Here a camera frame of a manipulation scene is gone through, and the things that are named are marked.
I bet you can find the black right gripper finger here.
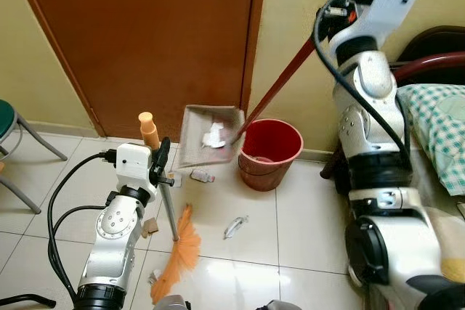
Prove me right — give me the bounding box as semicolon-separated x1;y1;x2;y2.
320;4;360;38

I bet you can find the grey dustpan with red handle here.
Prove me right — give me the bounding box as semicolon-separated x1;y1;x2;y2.
178;34;320;171

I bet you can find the orange bristle broom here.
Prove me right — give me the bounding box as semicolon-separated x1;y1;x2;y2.
138;112;203;305

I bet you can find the small clear bottle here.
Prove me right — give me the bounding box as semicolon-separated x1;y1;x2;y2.
190;169;217;183

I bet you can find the crumpled white paper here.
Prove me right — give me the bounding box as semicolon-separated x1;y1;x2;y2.
202;123;230;149

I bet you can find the brown cardboard scrap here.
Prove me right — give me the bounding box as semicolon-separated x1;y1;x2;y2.
141;217;160;237

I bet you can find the dark wooden headboard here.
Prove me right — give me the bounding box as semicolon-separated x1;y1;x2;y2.
392;25;465;87

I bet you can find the clear plastic wrapper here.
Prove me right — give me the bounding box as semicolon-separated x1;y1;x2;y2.
223;215;250;240

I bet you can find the red plastic bucket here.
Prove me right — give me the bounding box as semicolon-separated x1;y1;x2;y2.
238;118;304;192

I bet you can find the brown wooden door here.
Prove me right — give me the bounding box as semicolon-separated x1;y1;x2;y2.
9;0;269;141

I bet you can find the grey left robot leg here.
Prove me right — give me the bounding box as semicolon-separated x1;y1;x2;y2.
155;295;191;310

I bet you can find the grey robot leg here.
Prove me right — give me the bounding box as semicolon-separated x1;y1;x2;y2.
155;295;191;310
256;299;300;310

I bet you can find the green checked pillow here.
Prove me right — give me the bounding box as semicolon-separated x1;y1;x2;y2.
397;83;465;196

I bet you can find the beige orange patterned bedsheet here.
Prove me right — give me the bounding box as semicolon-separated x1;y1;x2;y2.
411;172;465;285

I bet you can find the green stool with metal legs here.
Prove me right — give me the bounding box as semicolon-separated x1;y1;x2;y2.
0;99;68;215

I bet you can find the grey right robot leg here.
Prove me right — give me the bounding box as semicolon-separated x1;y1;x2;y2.
256;299;300;310

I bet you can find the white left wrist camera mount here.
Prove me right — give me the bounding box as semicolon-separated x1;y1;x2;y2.
115;143;158;196

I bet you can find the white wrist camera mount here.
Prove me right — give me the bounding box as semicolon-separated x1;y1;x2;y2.
331;0;426;57
115;143;158;196

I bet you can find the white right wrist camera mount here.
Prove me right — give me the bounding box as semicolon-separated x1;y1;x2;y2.
331;0;426;57

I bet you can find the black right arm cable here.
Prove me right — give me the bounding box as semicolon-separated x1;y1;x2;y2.
313;0;409;174

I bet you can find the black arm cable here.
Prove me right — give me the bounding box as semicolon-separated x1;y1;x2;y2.
46;150;118;303
313;0;409;174

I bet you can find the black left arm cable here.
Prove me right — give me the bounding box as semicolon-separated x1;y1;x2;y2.
46;150;118;303

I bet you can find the black floor cable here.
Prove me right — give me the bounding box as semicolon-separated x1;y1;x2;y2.
0;293;57;309

